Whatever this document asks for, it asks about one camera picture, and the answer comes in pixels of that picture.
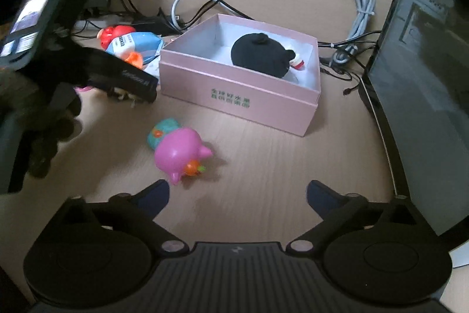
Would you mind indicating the black plush toy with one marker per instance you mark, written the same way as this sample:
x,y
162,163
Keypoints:
x,y
256,54

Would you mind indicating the wooden desktop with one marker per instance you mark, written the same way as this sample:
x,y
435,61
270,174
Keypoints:
x,y
256,159

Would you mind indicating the black power adapter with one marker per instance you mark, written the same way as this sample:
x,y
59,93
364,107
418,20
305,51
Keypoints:
x,y
154,23

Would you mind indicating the white blue toy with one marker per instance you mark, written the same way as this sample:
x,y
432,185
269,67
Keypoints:
x,y
135,43

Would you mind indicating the pink pig toy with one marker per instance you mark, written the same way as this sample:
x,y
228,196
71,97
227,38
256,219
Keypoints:
x,y
176,151

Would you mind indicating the person's left hand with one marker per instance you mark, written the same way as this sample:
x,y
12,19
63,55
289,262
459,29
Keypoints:
x,y
40,137

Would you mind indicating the pink cardboard box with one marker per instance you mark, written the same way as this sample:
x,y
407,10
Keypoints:
x,y
234,93

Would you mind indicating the red rubber toy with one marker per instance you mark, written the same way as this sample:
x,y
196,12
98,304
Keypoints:
x,y
115,33

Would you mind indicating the black computer case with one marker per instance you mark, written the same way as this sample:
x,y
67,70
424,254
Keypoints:
x,y
425,78

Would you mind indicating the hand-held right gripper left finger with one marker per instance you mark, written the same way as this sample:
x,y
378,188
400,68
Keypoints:
x,y
158,195

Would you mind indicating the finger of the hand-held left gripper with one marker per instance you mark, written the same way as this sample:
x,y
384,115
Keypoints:
x,y
124,73

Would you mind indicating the small pink item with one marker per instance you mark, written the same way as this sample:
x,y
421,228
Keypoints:
x,y
82,89

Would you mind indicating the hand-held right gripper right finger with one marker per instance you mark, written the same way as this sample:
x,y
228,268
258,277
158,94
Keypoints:
x,y
318,195

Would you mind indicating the small white red toy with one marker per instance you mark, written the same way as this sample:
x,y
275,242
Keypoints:
x,y
298,62

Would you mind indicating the teal rubber toy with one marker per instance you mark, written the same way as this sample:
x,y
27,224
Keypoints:
x,y
159,131

